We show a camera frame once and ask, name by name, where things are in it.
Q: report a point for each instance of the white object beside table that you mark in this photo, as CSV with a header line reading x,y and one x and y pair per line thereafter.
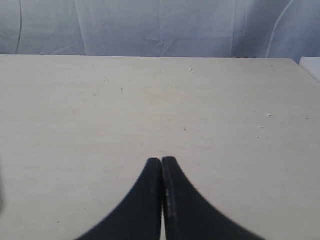
x,y
312,66

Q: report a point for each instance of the white backdrop cloth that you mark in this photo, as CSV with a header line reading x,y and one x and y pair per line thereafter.
x,y
162,28

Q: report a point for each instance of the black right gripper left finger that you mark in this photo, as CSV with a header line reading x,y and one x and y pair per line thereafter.
x,y
139,215

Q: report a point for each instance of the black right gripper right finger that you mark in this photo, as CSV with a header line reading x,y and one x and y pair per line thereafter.
x,y
189,216

